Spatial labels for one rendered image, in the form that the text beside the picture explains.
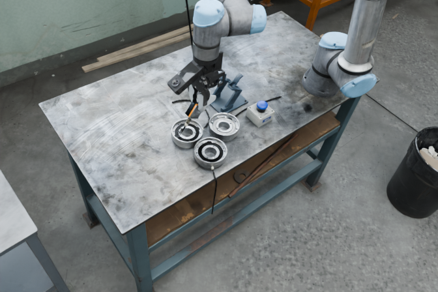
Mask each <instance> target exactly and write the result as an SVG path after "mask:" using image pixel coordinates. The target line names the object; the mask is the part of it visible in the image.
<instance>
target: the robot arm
mask: <svg viewBox="0 0 438 292"><path fill-rule="evenodd" d="M249 1H252V0H200V1H199V2H197V4H196V5H195V10H194V17H193V23H194V30H193V45H192V53H193V60H192V61H190V62H189V63H188V64H187V65H186V66H185V67H184V68H183V69H182V70H181V71H180V72H178V73H177V74H176V75H175V76H174V77H172V78H171V79H170V80H169V81H168V86H169V88H170V89H171V90H172V91H173V92H174V93H175V94H176V95H180V94H181V93H182V92H183V91H184V90H185V89H187V88H188V92H189V95H190V99H191V102H197V100H196V98H197V96H198V99H199V103H198V106H199V107H198V110H199V111H200V112H201V113H202V112H203V111H205V109H206V107H207V106H208V105H209V104H211V103H212V102H214V101H215V99H216V95H211V91H210V90H209V89H210V88H213V87H216V86H217V87H220V86H222V85H223V84H224V76H225V71H224V70H222V59H223V54H224V53H223V52H222V51H221V50H220V41H221V37H232V36H239V35H251V34H255V33H261V32H263V31H264V29H265V27H266V23H267V15H266V12H265V9H264V7H263V6H262V5H255V4H253V5H250V3H249ZM386 3H387V0H355V4H354V7H353V13H352V17H351V22H350V26H349V32H348V35H347V34H344V33H339V32H329V33H326V34H324V35H323V36H322V38H321V41H320V42H319V46H318V49H317V51H316V54H315V57H314V61H313V63H312V66H311V67H310V68H309V69H308V70H307V71H306V73H305V74H304V76H303V79H302V85H303V87H304V88H305V89H306V90H307V91H308V92H309V93H310V94H312V95H314V96H317V97H320V98H330V97H333V96H335V95H337V94H338V91H339V90H340V91H341V92H342V93H343V94H344V95H345V96H346V97H348V98H356V97H358V96H361V95H363V94H365V93H367V92H368V91H369V90H370V89H372V88H373V86H374V85H375V83H376V81H377V79H376V77H375V75H374V74H373V73H372V68H373V64H374V59H373V57H372V51H373V47H374V44H375V40H376V37H377V33H378V30H379V26H380V23H381V19H382V17H383V13H384V9H385V5H386ZM218 71H222V72H221V73H219V72H218ZM222 76H223V80H222V82H221V83H219V81H220V77H222Z"/></svg>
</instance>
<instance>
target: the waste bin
mask: <svg viewBox="0 0 438 292"><path fill-rule="evenodd" d="M430 146H432V147H433V148H434V151H435V152H436V153H438V126H430V127H427V128H424V129H422V130H421V131H419V132H418V134H417V135H416V136H415V138H414V140H413V141H412V142H411V144H410V146H409V148H408V150H407V154H406V155H405V157H404V158H403V160H402V161H401V163H400V165H399V166H398V168H397V170H396V172H395V173H394V175H393V176H392V178H391V180H390V181H389V183H388V185H387V196H388V198H389V200H390V202H391V204H393V206H395V208H397V209H398V210H399V211H400V212H402V213H403V214H405V215H407V216H410V217H412V218H427V217H429V216H430V215H432V214H433V213H434V212H435V211H436V210H438V170H436V169H435V168H433V167H432V166H431V165H430V164H428V163H427V161H426V160H425V159H424V158H423V156H422V155H421V153H420V150H422V149H423V148H425V149H429V147H430Z"/></svg>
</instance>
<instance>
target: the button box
mask: <svg viewBox="0 0 438 292"><path fill-rule="evenodd" d="M274 112H275V111H274V110H273V109H272V108H270V107H269V106H268V108H267V109H263V110H261V109H259V108H258V107H257V103H255V104H253V105H251V106H249V107H248V108H247V112H246V116H247V118H249V120H251V121H252V122H253V123H254V124H255V125H256V126H257V127H258V128H259V127H261V126H263V125H264V124H267V123H268V122H270V121H272V120H273V117H274Z"/></svg>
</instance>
